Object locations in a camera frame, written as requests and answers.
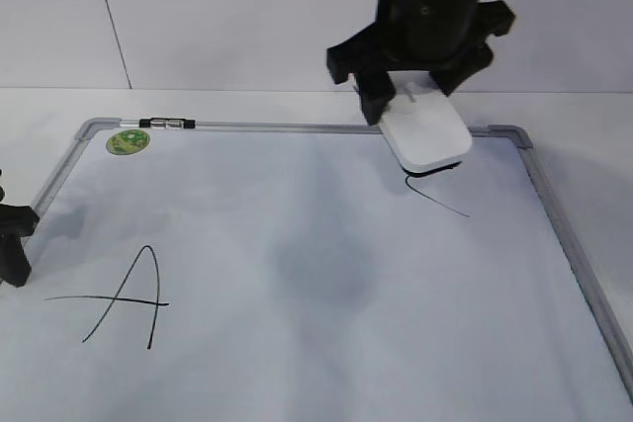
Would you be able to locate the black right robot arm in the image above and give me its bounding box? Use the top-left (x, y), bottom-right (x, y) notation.
top-left (326, 0), bottom-right (515, 126)

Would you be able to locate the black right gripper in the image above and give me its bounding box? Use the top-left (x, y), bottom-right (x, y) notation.
top-left (325, 0), bottom-right (515, 126)

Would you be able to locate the white rectangular board eraser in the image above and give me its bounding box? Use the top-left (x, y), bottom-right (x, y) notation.
top-left (378, 72), bottom-right (473, 177)

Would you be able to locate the white board with grey frame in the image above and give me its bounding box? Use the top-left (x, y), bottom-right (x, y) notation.
top-left (1, 121), bottom-right (632, 421)

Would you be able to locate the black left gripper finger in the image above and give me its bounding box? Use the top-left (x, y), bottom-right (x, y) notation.
top-left (1, 204), bottom-right (40, 288)

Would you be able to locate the black and silver marker clip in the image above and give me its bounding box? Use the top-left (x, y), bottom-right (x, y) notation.
top-left (138, 118), bottom-right (196, 129)

